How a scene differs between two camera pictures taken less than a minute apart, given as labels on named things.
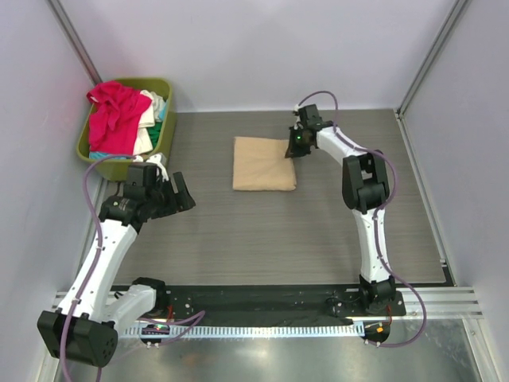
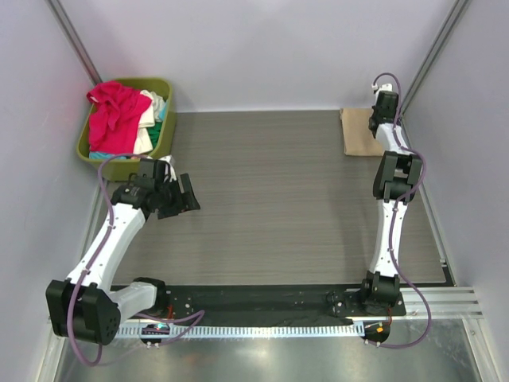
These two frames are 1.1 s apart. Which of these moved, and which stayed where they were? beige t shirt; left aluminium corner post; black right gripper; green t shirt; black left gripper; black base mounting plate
Moved: beige t shirt; black right gripper
Stayed: left aluminium corner post; black base mounting plate; green t shirt; black left gripper
